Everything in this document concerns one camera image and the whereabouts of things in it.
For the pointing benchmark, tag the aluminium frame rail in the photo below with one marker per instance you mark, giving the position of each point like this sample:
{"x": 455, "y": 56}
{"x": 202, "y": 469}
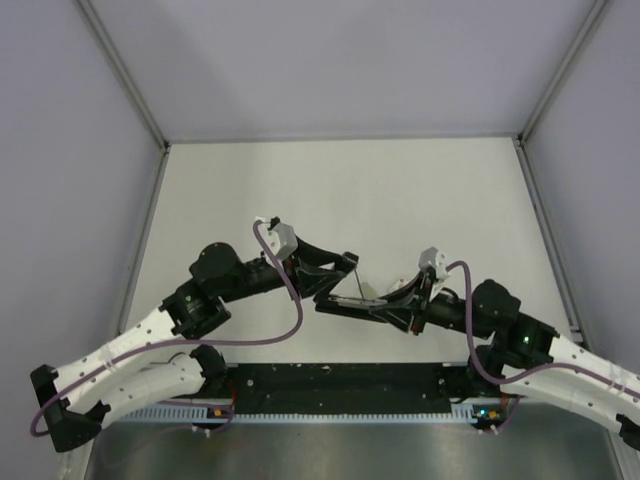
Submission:
{"x": 121, "y": 71}

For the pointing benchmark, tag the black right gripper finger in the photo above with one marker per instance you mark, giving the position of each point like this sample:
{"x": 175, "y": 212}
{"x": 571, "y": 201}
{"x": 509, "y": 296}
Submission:
{"x": 417, "y": 287}
{"x": 401, "y": 315}

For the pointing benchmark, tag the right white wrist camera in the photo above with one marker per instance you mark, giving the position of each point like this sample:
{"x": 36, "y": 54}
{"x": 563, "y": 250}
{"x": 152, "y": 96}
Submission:
{"x": 435, "y": 259}

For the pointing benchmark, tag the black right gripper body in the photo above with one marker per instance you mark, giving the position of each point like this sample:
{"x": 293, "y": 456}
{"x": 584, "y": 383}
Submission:
{"x": 422, "y": 298}

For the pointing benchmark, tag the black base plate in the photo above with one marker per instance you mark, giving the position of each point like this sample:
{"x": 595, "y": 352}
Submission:
{"x": 348, "y": 388}

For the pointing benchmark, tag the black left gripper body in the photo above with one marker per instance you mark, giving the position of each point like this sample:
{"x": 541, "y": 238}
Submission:
{"x": 297, "y": 276}

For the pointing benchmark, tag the white staple box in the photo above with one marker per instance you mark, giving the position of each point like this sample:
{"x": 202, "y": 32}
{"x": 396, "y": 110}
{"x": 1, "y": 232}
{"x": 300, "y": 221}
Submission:
{"x": 398, "y": 284}

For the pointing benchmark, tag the white toothed cable duct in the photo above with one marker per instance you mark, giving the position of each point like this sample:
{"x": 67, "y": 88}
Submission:
{"x": 464, "y": 413}

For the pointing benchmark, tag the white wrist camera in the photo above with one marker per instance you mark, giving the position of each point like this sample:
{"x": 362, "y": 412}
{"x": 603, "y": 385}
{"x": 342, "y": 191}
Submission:
{"x": 275, "y": 237}
{"x": 435, "y": 259}

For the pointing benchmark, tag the beige green stapler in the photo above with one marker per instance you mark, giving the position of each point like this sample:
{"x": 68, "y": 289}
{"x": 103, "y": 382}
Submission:
{"x": 368, "y": 291}

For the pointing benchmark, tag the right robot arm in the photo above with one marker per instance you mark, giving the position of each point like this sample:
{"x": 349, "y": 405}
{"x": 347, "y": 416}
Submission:
{"x": 517, "y": 354}

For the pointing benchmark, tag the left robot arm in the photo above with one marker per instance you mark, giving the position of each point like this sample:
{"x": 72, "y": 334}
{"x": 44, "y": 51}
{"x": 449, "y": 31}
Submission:
{"x": 169, "y": 353}

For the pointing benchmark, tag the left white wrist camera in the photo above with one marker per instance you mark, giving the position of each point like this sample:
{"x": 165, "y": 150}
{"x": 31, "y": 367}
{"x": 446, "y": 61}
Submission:
{"x": 275, "y": 237}

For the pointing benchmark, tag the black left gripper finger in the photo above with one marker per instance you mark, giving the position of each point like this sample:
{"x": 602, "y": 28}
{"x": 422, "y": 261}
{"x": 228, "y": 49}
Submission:
{"x": 321, "y": 258}
{"x": 326, "y": 280}

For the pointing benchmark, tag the black stapler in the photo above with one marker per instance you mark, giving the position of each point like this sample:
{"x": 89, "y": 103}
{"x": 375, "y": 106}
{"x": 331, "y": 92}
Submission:
{"x": 358, "y": 307}

